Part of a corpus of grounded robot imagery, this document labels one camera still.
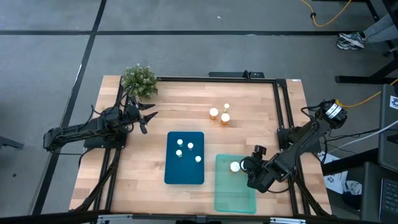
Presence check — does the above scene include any small green potted plant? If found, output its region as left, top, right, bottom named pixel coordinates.
left=120, top=63, right=159, bottom=100

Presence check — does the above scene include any black keyboard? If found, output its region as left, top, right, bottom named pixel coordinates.
left=378, top=177, right=398, bottom=224

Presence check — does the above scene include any black rectangular device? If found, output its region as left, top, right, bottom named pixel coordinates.
left=208, top=70, right=266, bottom=80

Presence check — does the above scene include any white printed paper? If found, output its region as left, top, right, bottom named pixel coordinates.
left=319, top=151, right=363, bottom=197

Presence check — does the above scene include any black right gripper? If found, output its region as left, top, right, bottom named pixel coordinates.
left=239, top=145, right=280, bottom=194

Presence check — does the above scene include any black desk leg frame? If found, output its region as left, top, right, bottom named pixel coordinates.
left=335, top=0, right=398, bottom=86

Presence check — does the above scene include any dark blue plastic bin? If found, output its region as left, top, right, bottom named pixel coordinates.
left=164, top=131, right=206, bottom=185

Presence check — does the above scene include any black horizontal beam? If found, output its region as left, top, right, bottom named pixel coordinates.
left=0, top=210, right=398, bottom=224

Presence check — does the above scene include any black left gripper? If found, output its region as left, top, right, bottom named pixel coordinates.
left=122, top=102, right=159, bottom=126

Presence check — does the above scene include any person's shoe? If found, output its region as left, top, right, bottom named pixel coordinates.
left=336, top=31, right=368, bottom=51

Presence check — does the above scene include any grey chair base leg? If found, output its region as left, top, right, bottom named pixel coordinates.
left=0, top=135, right=25, bottom=151

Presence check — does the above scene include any grey computer case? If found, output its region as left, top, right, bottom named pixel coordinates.
left=377, top=83, right=398, bottom=174

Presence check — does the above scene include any black aluminium table frame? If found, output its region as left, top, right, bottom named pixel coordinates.
left=70, top=75, right=332, bottom=218

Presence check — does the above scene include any person's leg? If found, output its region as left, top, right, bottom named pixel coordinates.
left=361, top=12, right=398, bottom=45

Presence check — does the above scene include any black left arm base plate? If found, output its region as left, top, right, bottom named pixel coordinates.
left=83, top=129, right=128, bottom=150

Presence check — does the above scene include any white cable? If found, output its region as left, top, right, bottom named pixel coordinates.
left=336, top=119, right=398, bottom=151

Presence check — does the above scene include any translucent teal plastic bin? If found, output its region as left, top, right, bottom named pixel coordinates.
left=214, top=153, right=257, bottom=215

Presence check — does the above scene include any yellow extension cable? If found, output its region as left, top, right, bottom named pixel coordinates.
left=335, top=78, right=398, bottom=110
left=299, top=0, right=354, bottom=29

